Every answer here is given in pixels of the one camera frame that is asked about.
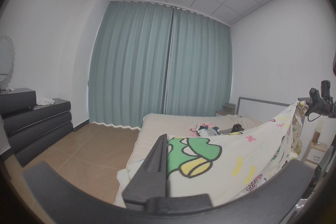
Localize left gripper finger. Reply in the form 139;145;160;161
122;134;169;204

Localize white printed pyjama top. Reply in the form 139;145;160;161
117;99;309;207

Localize pile of clothes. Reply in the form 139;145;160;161
190;122;220;137

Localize small table lamp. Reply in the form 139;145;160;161
315;120;325;142

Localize white wooden bedside table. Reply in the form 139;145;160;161
306;140;329;166

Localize bed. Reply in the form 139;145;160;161
113;96;302;208

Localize grey bedside table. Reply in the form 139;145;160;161
216;103;236;117

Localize black chest of drawers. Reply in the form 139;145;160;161
0;88;74;168

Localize white cloth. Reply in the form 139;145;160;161
37;98;56;106

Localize round white framed mirror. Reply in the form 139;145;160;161
0;35;15;91

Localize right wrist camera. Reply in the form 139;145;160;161
309;88;321;105

